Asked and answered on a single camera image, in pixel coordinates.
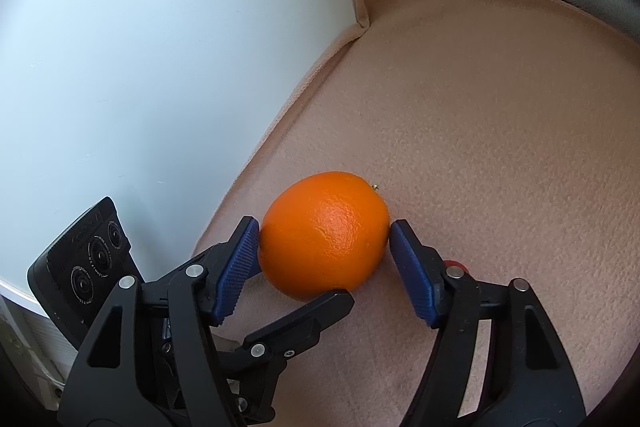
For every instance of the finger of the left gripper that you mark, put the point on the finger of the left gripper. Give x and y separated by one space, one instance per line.
300 321

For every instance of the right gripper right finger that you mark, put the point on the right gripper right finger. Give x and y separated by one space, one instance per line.
528 381

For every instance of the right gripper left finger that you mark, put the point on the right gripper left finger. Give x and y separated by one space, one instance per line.
118 378

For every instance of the oval orange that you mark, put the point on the oval orange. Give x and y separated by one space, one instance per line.
326 231

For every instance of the small red cherry tomato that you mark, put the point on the small red cherry tomato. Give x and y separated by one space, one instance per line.
454 263

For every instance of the pink blanket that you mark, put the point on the pink blanket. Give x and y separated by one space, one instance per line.
506 132

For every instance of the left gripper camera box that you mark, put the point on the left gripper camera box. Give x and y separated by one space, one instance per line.
73 277

